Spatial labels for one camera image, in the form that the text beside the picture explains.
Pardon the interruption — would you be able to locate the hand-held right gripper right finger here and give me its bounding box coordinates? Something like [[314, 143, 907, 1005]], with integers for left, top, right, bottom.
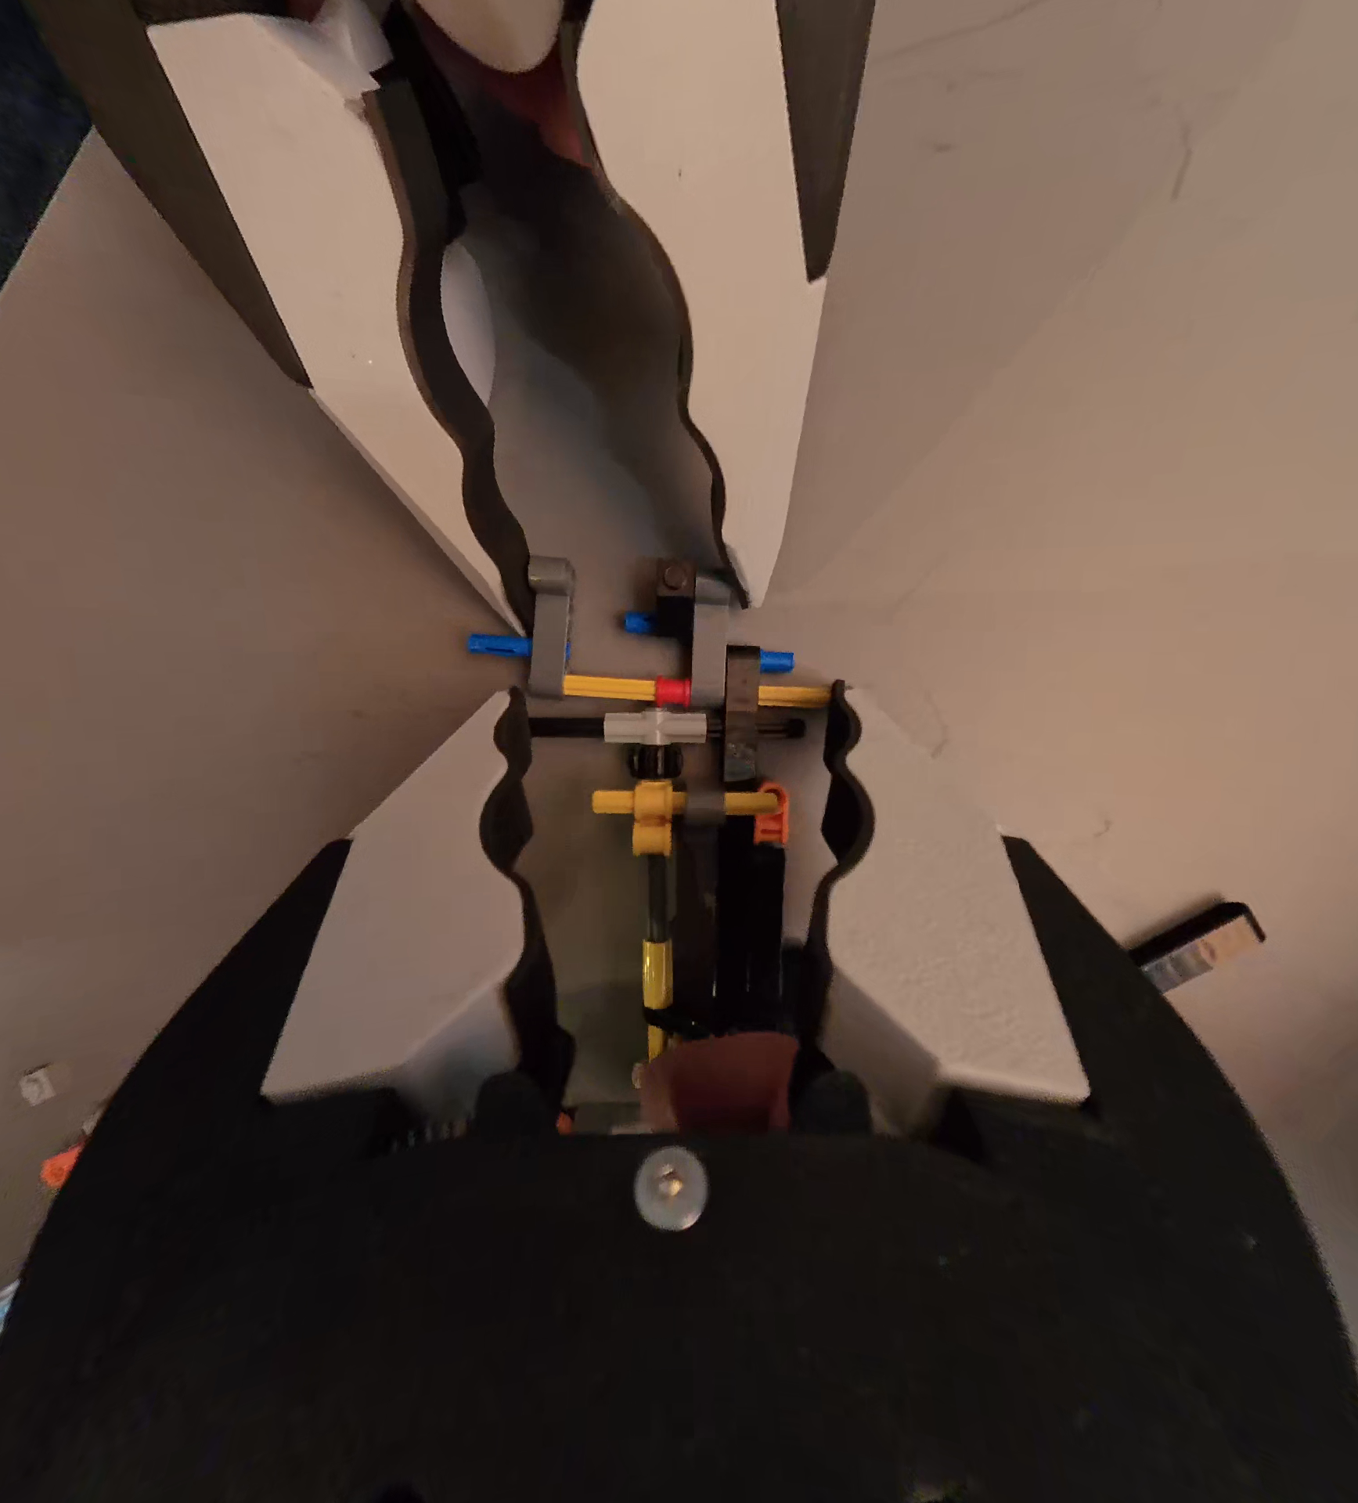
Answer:
[[796, 684, 1093, 1112]]

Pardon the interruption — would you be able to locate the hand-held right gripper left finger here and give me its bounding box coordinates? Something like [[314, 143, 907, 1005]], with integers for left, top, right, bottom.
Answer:
[[259, 691, 577, 1106]]

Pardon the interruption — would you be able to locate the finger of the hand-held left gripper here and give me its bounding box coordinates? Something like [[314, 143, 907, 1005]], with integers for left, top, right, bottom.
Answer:
[[148, 0, 539, 639], [572, 0, 830, 611]]

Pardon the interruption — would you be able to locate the multicolour lego technic assembly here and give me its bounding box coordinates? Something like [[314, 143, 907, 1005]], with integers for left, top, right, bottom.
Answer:
[[528, 561, 835, 1106]]

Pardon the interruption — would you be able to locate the grey lego liftarm with pin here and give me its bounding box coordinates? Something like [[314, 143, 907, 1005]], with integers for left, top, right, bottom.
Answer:
[[467, 558, 577, 705]]

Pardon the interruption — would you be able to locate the long black lego beam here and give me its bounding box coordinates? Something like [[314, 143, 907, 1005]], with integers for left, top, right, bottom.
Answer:
[[1121, 899, 1267, 977]]

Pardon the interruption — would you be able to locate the person's left hand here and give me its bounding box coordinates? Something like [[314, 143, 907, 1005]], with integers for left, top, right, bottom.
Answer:
[[508, 47, 600, 169]]

